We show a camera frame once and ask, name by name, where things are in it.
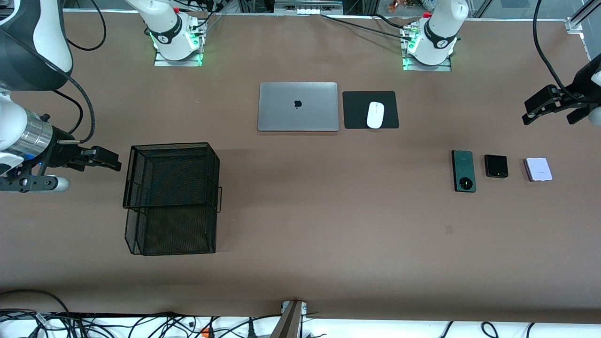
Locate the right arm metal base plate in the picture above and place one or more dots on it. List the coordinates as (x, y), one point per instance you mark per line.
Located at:
(162, 62)

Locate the black mouse pad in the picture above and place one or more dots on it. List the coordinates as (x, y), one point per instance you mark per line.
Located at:
(357, 110)

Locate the white computer mouse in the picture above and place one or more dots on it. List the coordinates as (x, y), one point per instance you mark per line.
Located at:
(375, 115)

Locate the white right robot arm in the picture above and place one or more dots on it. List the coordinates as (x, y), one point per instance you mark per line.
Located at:
(28, 56)

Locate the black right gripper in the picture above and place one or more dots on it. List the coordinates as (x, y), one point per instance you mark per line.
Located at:
(60, 151)

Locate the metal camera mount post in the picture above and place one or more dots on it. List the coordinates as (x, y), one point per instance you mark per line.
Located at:
(288, 321)

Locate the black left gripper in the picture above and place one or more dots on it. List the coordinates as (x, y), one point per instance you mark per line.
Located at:
(581, 90)

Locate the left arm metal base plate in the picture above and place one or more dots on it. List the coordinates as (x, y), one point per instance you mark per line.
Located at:
(443, 68)

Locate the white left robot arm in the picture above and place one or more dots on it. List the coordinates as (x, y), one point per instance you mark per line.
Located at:
(436, 33)

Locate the lilac flip phone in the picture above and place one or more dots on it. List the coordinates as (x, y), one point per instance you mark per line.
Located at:
(538, 169)

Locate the dark green smartphone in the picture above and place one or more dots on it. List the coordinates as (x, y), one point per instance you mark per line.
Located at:
(464, 164)

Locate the silver closed laptop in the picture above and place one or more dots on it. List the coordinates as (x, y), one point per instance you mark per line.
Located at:
(297, 107)

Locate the aluminium frame corner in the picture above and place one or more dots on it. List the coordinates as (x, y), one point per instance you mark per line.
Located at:
(575, 23)

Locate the black flip phone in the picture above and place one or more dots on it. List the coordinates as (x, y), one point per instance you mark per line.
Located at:
(496, 165)

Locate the white power strip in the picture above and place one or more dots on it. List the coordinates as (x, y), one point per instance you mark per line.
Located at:
(307, 9)

